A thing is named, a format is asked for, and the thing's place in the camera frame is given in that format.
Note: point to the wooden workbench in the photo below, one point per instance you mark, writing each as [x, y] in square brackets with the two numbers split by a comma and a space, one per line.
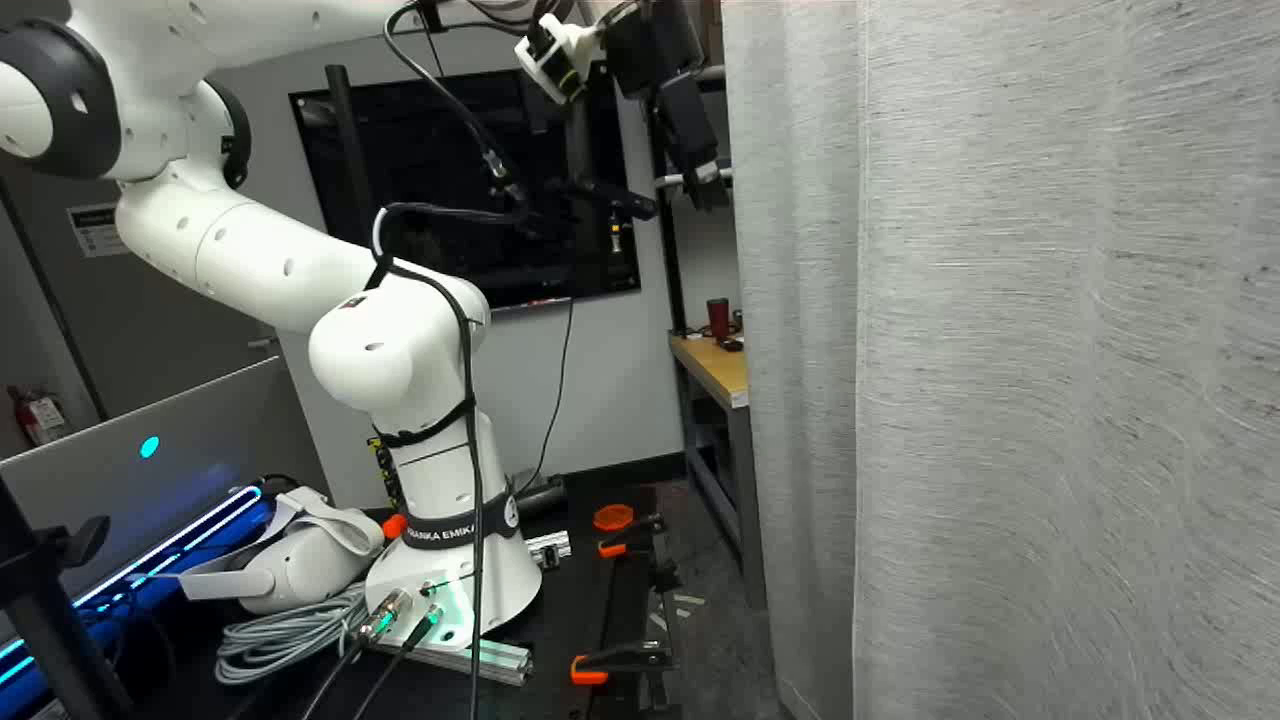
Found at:
[713, 365]

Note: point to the black wall monitor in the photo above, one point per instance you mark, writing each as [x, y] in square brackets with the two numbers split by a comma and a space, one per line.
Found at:
[561, 255]

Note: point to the grey door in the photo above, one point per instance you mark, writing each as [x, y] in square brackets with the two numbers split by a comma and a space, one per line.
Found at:
[133, 323]

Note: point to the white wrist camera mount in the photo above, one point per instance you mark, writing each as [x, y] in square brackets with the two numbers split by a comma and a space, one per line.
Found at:
[556, 54]

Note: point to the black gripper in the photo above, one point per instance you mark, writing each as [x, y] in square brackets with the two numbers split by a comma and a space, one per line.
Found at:
[648, 42]

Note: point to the white paper door sign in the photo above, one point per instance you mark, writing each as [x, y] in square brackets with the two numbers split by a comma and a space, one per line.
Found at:
[99, 231]

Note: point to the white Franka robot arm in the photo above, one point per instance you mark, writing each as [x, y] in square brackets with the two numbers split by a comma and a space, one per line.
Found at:
[213, 242]

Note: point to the black tripod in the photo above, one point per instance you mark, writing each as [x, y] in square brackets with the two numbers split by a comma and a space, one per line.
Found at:
[53, 614]

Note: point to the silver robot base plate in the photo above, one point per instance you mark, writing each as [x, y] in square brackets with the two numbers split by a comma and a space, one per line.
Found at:
[445, 632]

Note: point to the white VR headset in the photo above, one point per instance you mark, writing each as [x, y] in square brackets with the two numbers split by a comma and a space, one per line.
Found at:
[302, 552]

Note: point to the red wall device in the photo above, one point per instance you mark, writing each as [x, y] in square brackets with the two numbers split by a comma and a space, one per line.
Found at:
[36, 412]

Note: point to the small white bracket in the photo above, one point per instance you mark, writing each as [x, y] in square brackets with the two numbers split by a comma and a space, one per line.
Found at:
[551, 547]

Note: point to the red can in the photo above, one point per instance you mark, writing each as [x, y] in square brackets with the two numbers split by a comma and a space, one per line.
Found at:
[722, 317]

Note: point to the grey fabric curtain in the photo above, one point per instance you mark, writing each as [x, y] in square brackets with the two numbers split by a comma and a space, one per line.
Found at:
[1042, 402]

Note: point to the small orange knob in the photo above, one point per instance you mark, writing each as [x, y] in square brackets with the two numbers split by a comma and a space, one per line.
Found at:
[392, 527]

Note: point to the blue glowing device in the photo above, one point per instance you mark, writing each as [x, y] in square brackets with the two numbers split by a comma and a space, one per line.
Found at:
[163, 547]

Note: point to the orange black bar clamp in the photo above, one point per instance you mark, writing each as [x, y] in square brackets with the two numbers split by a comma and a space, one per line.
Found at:
[621, 521]
[613, 662]

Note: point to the black vertical pole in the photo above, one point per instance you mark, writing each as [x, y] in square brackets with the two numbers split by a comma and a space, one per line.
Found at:
[349, 145]

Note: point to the grey laptop lid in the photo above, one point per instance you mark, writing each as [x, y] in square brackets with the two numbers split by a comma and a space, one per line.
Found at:
[163, 460]

